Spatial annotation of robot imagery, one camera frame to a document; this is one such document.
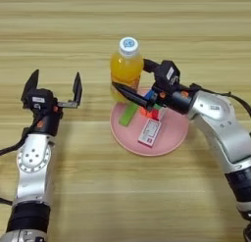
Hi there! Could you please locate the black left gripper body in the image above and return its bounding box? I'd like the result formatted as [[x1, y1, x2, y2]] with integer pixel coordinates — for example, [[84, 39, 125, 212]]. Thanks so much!
[[30, 100, 81, 136]]

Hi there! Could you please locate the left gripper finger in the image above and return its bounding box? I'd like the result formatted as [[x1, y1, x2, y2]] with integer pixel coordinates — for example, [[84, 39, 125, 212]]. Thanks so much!
[[72, 72, 83, 105], [21, 69, 40, 102]]

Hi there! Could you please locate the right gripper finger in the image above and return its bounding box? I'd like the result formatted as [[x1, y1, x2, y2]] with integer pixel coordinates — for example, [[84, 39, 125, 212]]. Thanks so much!
[[112, 82, 154, 112], [142, 59, 161, 73]]

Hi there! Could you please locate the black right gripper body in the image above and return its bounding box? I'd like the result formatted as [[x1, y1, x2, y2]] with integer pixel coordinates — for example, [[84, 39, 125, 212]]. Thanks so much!
[[146, 85, 197, 115]]

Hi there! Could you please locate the orange juice bottle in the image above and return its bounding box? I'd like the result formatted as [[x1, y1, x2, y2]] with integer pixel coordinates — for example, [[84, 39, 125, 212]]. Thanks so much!
[[109, 36, 145, 105]]

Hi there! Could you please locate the multicoloured puzzle cube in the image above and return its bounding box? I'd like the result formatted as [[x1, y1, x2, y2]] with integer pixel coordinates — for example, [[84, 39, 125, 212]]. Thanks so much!
[[140, 88, 168, 121]]

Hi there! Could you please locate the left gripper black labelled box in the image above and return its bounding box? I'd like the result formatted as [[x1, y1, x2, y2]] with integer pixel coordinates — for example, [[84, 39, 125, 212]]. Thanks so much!
[[22, 88, 55, 112]]

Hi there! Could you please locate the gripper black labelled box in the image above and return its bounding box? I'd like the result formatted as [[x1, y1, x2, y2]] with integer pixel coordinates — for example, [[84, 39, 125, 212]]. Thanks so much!
[[22, 88, 55, 112], [154, 60, 181, 90]]

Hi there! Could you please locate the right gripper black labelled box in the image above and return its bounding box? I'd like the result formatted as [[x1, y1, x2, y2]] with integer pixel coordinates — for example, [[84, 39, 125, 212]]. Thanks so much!
[[154, 60, 181, 90]]

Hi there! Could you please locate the green rectangular block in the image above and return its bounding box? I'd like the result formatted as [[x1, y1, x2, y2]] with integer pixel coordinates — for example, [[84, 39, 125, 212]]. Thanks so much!
[[118, 102, 140, 127]]

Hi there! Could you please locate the pink round plate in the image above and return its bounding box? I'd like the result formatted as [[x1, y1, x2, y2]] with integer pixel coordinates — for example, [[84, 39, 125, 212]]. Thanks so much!
[[109, 87, 189, 157]]

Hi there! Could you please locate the small red white card box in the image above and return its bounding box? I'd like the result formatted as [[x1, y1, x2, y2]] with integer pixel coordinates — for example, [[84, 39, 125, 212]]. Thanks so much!
[[137, 118, 163, 148]]

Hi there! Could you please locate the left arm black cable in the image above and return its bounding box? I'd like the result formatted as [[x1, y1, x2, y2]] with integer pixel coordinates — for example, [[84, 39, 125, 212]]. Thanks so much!
[[0, 127, 30, 207]]

